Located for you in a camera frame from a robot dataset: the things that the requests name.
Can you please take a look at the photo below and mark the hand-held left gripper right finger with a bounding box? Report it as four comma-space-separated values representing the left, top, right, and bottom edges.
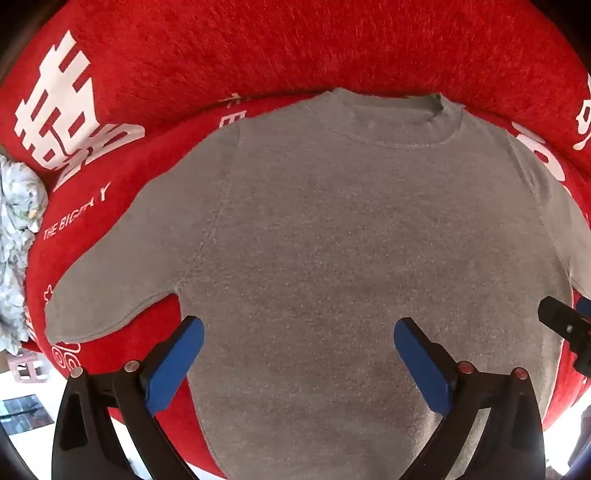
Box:
393, 316, 548, 480

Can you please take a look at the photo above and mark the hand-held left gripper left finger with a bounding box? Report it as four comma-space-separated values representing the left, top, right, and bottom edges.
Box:
51, 315, 206, 480

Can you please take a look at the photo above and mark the grey knit sweater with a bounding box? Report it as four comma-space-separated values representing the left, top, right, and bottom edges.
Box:
45, 88, 591, 480

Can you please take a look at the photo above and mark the dark blue cloth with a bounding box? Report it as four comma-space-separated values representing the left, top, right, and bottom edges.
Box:
569, 431, 591, 480

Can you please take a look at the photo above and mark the pink plastic stool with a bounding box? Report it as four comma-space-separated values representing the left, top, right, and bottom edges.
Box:
6, 350, 52, 387

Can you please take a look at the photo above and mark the dark printed sheet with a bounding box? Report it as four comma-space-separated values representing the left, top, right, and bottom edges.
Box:
0, 396, 54, 435

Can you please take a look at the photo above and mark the floral patterned cloth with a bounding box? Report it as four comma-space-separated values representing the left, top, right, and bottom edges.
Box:
0, 154, 49, 356

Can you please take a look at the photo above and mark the red printed blanket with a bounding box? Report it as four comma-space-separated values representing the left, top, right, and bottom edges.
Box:
0, 0, 591, 478

